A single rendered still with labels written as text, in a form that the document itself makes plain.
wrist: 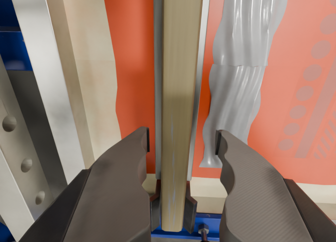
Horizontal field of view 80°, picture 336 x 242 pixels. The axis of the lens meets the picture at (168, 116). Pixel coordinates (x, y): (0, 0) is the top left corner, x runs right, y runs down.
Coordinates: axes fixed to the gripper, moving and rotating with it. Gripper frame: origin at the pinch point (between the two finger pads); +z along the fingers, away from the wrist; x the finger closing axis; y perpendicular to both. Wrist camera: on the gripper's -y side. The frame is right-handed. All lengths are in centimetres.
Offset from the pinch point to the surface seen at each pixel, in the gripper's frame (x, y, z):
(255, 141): 12.5, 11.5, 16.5
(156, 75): -2.8, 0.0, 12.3
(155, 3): -2.9, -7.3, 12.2
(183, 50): -0.1, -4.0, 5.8
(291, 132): 17.5, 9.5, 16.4
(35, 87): -93, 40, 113
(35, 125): -102, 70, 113
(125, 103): -7.9, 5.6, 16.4
